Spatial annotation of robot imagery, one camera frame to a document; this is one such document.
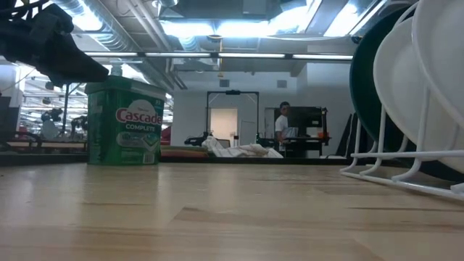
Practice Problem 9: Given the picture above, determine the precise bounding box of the person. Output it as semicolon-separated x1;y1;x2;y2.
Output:
274;101;299;152

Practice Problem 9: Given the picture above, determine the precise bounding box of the white plate with logo underside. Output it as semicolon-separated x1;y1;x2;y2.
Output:
412;0;464;130

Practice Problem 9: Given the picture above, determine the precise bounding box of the black leaning panel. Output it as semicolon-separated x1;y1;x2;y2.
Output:
335;112;358;157

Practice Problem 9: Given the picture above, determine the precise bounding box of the dark green plate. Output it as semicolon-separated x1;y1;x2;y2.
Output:
349;5;464;183

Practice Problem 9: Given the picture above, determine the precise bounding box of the dark monitor screen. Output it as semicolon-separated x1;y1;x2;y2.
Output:
0;96;21;143

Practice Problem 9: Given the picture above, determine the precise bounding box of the long ceiling light strip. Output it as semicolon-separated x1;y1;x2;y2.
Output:
83;50;355;61

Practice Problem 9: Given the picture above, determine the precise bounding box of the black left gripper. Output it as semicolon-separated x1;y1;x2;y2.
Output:
0;0;109;88

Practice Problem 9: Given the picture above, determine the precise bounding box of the white wire dish rack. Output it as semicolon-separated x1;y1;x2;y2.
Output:
339;86;464;202

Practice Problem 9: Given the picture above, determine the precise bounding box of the black background rig frame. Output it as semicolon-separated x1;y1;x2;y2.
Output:
205;90;260;146

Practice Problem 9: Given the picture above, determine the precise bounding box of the black aluminium table frame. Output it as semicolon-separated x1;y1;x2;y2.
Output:
0;152;349;167

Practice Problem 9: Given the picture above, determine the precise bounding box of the white striped dish towel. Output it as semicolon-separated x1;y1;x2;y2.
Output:
201;136;284;159

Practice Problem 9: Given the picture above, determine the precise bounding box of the black equipment cabinet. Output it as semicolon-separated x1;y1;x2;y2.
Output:
264;106;331;158

